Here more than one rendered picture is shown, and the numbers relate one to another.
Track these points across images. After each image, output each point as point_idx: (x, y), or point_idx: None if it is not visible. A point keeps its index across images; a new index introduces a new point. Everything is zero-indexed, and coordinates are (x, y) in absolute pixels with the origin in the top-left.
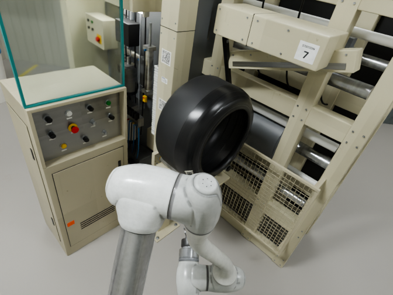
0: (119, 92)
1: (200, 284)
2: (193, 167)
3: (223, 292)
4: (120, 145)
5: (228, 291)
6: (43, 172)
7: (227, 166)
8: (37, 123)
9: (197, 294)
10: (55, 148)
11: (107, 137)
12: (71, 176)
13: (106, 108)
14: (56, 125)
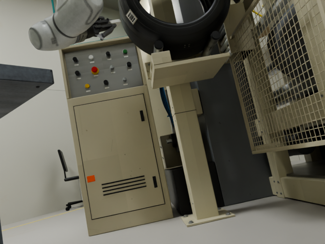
0: (134, 44)
1: (49, 16)
2: (129, 3)
3: (64, 9)
4: (140, 92)
5: (65, 0)
6: (67, 102)
7: (204, 26)
8: (68, 63)
9: (41, 22)
10: (81, 87)
11: (128, 86)
12: (89, 114)
13: (124, 57)
14: (81, 67)
